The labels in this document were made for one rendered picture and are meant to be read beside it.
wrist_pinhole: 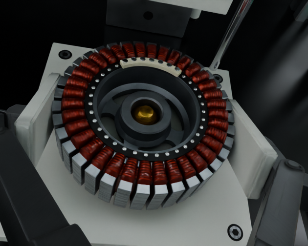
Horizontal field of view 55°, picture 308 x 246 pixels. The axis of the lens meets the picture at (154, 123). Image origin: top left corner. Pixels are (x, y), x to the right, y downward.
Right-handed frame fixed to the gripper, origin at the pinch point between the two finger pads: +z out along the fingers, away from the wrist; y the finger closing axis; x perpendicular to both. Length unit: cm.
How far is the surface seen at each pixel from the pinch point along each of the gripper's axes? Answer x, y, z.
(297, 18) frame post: 6.7, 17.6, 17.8
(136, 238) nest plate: -5.3, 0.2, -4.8
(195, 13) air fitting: 5.6, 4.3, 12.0
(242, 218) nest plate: -4.5, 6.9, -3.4
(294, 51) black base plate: 3.7, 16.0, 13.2
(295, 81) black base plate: 1.5, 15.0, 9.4
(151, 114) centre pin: 0.4, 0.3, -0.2
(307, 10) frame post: 7.7, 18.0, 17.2
